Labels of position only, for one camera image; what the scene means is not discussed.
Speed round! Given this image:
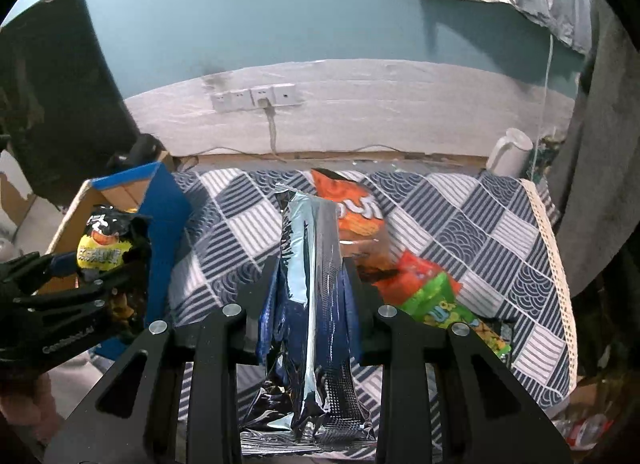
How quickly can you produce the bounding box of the white kettle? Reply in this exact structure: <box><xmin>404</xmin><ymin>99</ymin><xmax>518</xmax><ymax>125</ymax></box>
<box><xmin>486</xmin><ymin>127</ymin><xmax>533</xmax><ymax>177</ymax></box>

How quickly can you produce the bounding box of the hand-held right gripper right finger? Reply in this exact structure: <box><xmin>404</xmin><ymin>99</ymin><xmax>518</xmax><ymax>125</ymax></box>
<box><xmin>342</xmin><ymin>257</ymin><xmax>573</xmax><ymax>464</ymax></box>

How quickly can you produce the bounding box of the person's left hand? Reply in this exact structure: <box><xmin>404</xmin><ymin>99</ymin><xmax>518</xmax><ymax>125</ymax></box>
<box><xmin>0</xmin><ymin>373</ymin><xmax>58</xmax><ymax>440</ymax></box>

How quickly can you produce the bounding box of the white hanging cord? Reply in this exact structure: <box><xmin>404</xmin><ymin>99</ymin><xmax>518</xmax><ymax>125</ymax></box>
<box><xmin>532</xmin><ymin>34</ymin><xmax>556</xmax><ymax>170</ymax></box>

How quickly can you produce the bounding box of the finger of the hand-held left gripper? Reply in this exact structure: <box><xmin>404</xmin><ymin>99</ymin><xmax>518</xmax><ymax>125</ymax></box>
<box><xmin>15</xmin><ymin>259</ymin><xmax>151</xmax><ymax>330</ymax></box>
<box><xmin>0</xmin><ymin>251</ymin><xmax>83</xmax><ymax>290</ymax></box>

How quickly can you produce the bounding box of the large orange chip bag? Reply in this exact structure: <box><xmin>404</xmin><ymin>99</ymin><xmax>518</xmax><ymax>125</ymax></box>
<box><xmin>309</xmin><ymin>167</ymin><xmax>388</xmax><ymax>265</ymax></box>

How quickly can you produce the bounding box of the blue white patterned tablecloth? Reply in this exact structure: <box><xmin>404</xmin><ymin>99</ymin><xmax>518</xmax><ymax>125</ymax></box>
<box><xmin>167</xmin><ymin>167</ymin><xmax>581</xmax><ymax>462</ymax></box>

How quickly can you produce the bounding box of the cardboard box with blue rim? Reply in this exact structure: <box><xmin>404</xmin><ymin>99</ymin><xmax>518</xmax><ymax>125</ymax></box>
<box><xmin>37</xmin><ymin>161</ymin><xmax>193</xmax><ymax>360</ymax></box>

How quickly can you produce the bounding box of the green patterned bag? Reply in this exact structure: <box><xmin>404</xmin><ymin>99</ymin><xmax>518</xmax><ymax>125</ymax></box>
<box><xmin>535</xmin><ymin>134</ymin><xmax>566</xmax><ymax>180</ymax></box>

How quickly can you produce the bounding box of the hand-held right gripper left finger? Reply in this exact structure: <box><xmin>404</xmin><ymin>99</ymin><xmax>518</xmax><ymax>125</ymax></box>
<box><xmin>44</xmin><ymin>255</ymin><xmax>281</xmax><ymax>464</ymax></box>

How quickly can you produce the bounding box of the beige plug with cable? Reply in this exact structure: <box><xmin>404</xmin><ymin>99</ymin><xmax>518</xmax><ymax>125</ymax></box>
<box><xmin>260</xmin><ymin>98</ymin><xmax>281</xmax><ymax>157</ymax></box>

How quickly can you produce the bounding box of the black snack packet yellow label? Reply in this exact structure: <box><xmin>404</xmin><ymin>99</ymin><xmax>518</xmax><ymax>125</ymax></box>
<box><xmin>76</xmin><ymin>204</ymin><xmax>153</xmax><ymax>335</ymax></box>

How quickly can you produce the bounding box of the black cloth screen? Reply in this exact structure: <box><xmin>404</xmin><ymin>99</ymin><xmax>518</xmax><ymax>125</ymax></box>
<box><xmin>0</xmin><ymin>0</ymin><xmax>143</xmax><ymax>207</ymax></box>

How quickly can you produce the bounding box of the red-orange snack packet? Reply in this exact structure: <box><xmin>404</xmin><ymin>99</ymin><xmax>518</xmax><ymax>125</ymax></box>
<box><xmin>372</xmin><ymin>250</ymin><xmax>451</xmax><ymax>310</ymax></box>

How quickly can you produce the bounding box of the silver orange-edged snack packet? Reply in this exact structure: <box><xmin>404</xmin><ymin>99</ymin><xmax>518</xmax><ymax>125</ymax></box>
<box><xmin>240</xmin><ymin>183</ymin><xmax>378</xmax><ymax>457</ymax></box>

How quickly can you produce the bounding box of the brown cardboard piece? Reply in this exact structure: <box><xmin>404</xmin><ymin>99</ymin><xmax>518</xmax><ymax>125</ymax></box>
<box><xmin>570</xmin><ymin>374</ymin><xmax>616</xmax><ymax>415</ymax></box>

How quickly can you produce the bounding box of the plastic bottle red label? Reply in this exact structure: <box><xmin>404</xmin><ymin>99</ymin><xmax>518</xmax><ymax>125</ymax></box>
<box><xmin>555</xmin><ymin>414</ymin><xmax>613</xmax><ymax>450</ymax></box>

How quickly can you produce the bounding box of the grey hanging coat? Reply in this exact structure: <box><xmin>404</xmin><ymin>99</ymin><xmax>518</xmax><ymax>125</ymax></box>
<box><xmin>547</xmin><ymin>0</ymin><xmax>640</xmax><ymax>295</ymax></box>

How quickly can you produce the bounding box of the green snack packet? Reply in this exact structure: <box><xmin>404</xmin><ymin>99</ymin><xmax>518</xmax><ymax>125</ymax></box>
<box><xmin>400</xmin><ymin>271</ymin><xmax>513</xmax><ymax>357</ymax></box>

